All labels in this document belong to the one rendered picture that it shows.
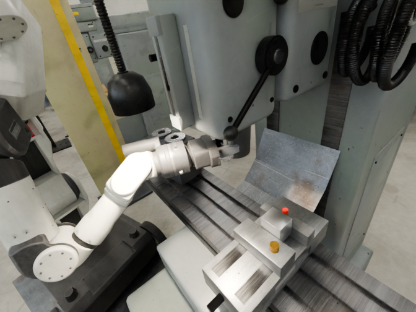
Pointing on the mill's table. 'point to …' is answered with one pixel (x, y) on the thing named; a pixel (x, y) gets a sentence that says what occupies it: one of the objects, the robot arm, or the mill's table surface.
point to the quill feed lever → (270, 46)
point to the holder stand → (170, 136)
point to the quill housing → (223, 58)
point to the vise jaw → (286, 254)
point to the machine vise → (236, 272)
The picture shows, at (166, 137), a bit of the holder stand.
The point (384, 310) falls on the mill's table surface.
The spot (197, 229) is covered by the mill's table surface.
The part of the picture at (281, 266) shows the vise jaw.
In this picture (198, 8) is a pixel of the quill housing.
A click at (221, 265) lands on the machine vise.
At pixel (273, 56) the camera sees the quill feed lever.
